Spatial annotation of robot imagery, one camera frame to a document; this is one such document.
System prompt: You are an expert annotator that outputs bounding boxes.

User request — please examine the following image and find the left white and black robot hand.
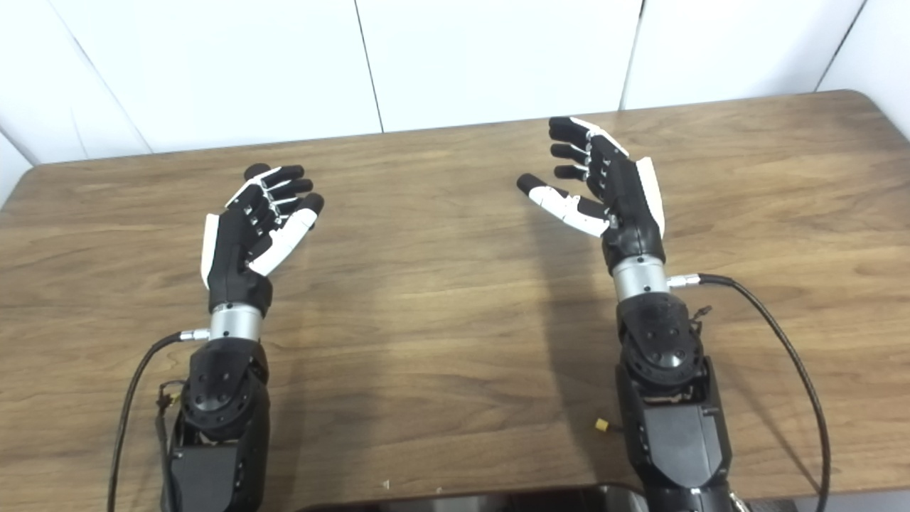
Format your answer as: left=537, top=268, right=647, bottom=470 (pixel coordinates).
left=200, top=163, right=326, bottom=318

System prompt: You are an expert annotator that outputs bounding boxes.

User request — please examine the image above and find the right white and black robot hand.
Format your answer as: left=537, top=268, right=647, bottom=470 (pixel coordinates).
left=516, top=116, right=668, bottom=278

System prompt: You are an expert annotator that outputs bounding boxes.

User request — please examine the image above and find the thin left arm wire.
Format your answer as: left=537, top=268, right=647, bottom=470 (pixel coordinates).
left=156, top=380, right=188, bottom=415

